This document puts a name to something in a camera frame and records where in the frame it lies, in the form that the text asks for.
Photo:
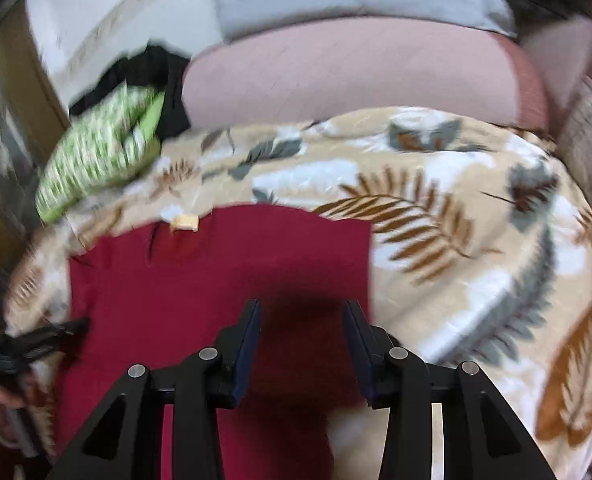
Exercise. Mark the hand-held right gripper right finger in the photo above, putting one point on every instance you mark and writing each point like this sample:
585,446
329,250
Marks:
358,350

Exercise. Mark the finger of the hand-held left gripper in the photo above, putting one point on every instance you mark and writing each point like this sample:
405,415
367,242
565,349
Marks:
56,334

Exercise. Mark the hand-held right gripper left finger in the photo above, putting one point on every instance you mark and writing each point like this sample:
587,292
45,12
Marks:
248,345

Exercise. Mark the dark red sweater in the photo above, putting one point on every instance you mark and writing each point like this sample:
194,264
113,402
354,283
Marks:
201,285

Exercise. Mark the beige leaf print blanket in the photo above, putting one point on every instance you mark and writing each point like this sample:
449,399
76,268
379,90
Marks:
475,285

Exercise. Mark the green checked pillow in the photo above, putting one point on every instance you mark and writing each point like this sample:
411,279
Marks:
96,145

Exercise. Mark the wooden stained glass door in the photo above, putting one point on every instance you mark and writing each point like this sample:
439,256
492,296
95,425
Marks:
11,110

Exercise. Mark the pink quilted bolster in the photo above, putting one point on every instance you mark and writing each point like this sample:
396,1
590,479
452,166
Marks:
351,75

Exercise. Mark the black garment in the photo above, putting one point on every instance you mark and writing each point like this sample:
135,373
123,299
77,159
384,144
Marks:
171,70

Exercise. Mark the brown striped cushion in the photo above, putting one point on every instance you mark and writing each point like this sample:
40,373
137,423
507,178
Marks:
590,130

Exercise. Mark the pink sofa backrest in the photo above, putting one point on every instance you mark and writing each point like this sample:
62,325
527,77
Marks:
555,55

